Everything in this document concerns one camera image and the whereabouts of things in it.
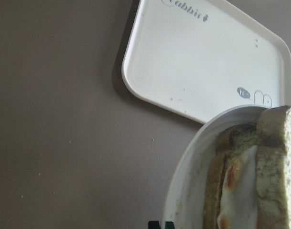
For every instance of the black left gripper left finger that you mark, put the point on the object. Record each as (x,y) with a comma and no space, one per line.
(154,224)

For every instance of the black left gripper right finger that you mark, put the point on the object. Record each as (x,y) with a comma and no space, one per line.
(169,225)

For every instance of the white oval plate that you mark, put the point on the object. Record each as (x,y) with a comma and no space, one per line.
(185,199)

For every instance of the white rabbit serving tray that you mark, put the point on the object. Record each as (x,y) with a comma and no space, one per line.
(198,58)

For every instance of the fried egg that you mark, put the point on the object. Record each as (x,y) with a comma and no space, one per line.
(238,206)

